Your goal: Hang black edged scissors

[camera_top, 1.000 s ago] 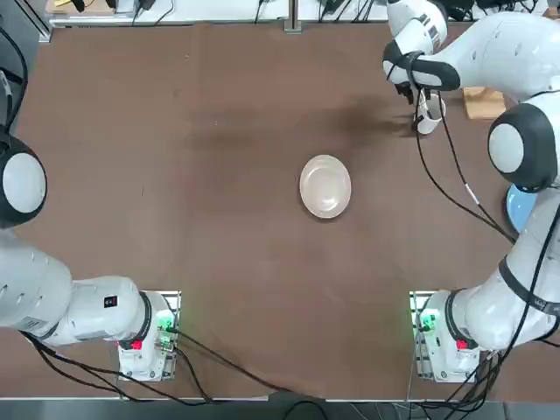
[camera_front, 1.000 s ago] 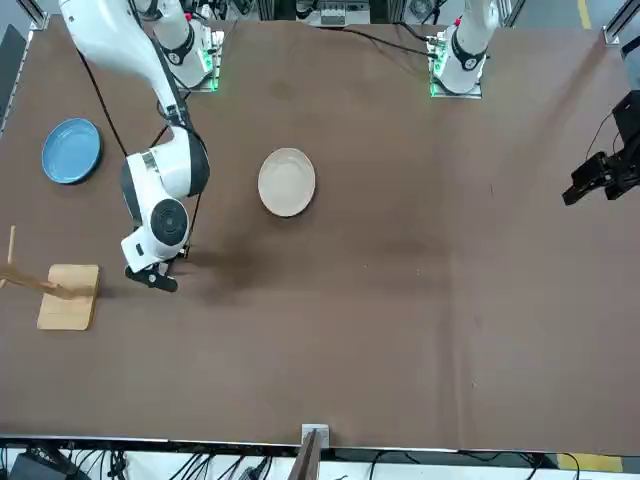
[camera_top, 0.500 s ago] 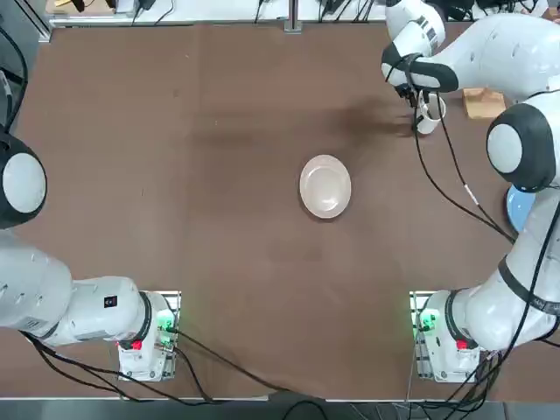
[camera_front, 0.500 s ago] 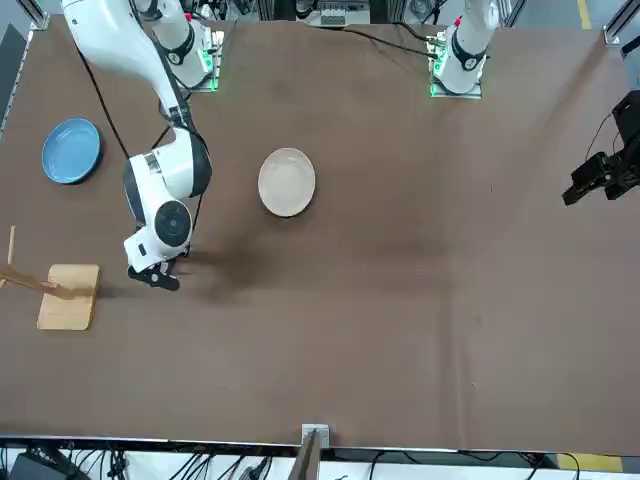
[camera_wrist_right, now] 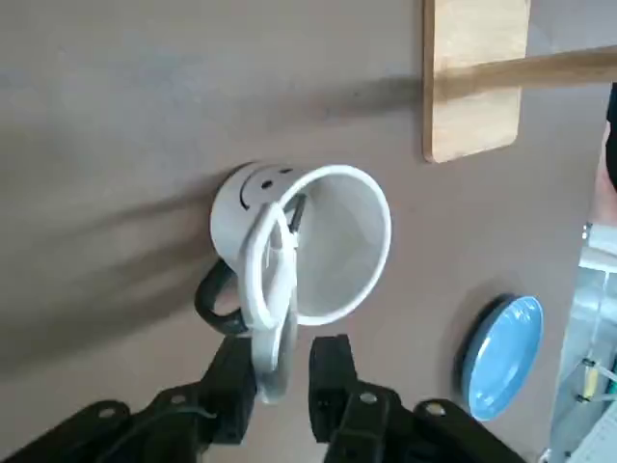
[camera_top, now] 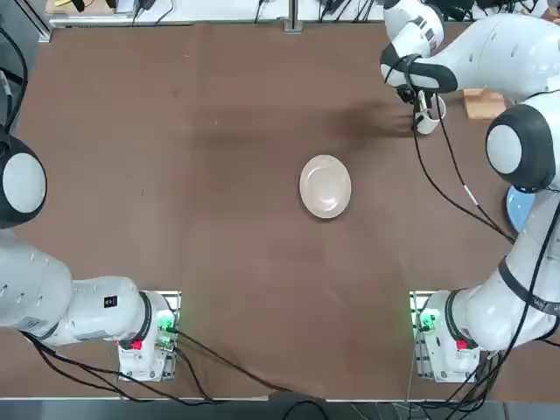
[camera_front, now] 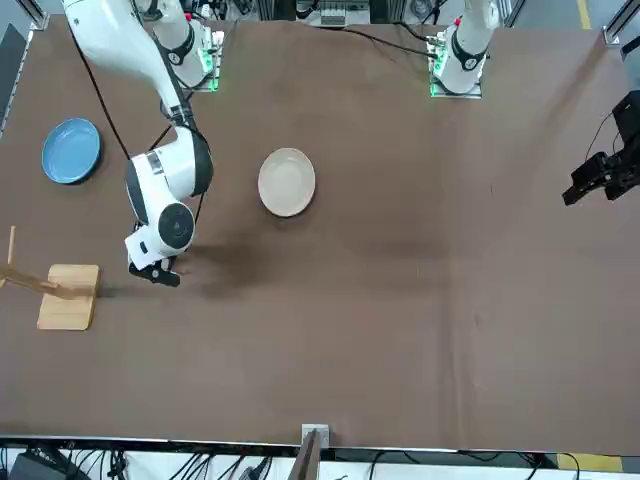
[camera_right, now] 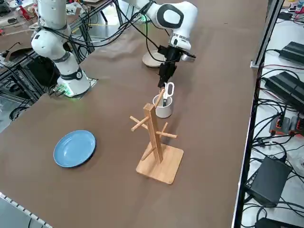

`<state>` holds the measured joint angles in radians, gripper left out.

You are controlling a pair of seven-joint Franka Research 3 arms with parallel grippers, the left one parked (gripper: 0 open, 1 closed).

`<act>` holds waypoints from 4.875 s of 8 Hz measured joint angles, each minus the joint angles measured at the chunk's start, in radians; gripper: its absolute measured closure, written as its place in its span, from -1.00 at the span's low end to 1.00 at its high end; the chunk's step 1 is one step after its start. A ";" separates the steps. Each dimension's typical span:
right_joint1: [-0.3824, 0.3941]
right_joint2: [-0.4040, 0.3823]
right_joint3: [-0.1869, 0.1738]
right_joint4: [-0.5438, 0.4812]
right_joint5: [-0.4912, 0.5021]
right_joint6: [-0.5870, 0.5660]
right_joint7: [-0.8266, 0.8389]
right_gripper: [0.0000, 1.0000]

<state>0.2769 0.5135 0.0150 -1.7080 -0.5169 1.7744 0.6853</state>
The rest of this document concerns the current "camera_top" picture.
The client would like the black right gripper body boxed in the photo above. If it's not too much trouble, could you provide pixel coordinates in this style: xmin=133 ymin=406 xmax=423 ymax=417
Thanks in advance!
xmin=395 ymin=84 xmax=419 ymax=107

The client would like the white cup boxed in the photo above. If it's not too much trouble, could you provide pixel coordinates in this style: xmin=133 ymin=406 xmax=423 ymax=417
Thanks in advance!
xmin=414 ymin=94 xmax=448 ymax=136

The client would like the wooden hanging rack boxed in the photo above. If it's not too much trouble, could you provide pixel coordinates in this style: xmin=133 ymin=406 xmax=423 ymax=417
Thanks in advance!
xmin=462 ymin=87 xmax=509 ymax=121

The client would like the white plate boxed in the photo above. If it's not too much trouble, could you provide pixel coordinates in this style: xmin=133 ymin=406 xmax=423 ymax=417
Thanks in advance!
xmin=299 ymin=153 xmax=353 ymax=220

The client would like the blue plate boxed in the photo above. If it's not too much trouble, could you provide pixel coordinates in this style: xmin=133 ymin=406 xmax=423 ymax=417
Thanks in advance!
xmin=506 ymin=185 xmax=537 ymax=234

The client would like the black cable with white tag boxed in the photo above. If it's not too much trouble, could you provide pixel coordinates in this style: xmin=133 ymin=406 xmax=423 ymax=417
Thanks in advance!
xmin=430 ymin=94 xmax=520 ymax=244

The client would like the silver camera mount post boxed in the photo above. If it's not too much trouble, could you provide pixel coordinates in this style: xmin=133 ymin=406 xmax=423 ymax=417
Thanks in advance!
xmin=283 ymin=0 xmax=304 ymax=34

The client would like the black cable across table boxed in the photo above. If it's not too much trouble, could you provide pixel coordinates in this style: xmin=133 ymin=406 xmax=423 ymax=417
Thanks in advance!
xmin=172 ymin=325 xmax=327 ymax=402

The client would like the aluminium profile post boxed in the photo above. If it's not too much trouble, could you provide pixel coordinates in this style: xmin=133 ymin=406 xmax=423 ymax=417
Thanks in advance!
xmin=19 ymin=0 xmax=54 ymax=44

